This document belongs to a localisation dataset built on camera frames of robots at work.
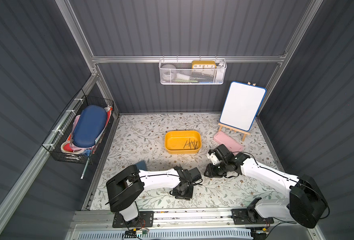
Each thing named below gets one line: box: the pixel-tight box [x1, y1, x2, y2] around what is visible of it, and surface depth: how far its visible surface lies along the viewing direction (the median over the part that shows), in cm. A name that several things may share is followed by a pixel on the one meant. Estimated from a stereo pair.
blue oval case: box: [72, 104, 108, 148], surface depth 69 cm
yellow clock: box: [191, 60, 217, 69], surface depth 90 cm
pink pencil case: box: [213, 131, 244, 155], surface depth 105 cm
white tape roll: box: [161, 64, 177, 82], surface depth 89 cm
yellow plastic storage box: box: [164, 130, 202, 155], surface depth 104 cm
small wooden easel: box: [218, 122, 251, 142], surface depth 104 cm
